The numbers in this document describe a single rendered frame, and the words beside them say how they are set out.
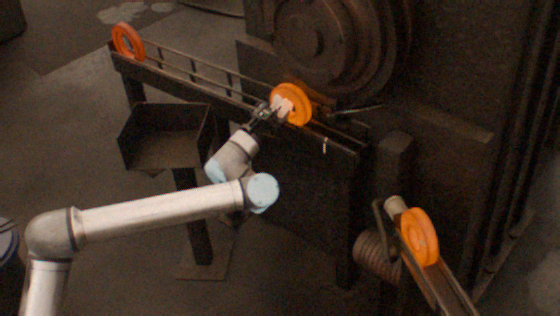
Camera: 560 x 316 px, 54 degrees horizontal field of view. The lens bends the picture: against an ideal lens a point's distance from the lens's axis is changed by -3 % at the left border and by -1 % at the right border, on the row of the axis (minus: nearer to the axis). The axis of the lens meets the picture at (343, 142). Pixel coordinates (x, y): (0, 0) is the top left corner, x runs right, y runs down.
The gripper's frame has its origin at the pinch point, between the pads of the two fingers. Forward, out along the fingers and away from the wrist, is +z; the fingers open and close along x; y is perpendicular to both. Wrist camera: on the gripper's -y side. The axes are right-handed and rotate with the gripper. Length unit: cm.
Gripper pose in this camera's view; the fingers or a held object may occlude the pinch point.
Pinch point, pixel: (290, 101)
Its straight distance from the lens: 186.0
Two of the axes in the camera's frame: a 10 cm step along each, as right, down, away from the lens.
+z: 5.8, -7.0, 4.2
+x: -8.0, -3.9, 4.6
